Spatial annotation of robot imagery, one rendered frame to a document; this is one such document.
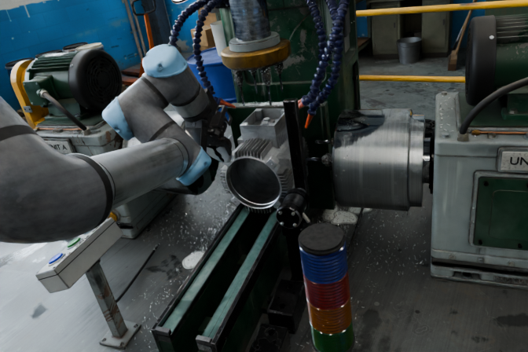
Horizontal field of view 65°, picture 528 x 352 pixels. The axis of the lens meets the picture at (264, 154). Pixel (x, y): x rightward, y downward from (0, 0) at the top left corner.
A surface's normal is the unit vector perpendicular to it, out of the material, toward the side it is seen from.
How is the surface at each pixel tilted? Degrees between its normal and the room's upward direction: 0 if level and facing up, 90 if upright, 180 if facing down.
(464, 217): 89
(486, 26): 29
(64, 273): 68
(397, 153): 55
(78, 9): 90
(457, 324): 0
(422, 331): 0
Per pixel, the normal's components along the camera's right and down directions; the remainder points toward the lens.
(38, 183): 0.77, -0.05
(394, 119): -0.22, -0.76
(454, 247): -0.35, 0.45
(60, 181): 0.86, -0.28
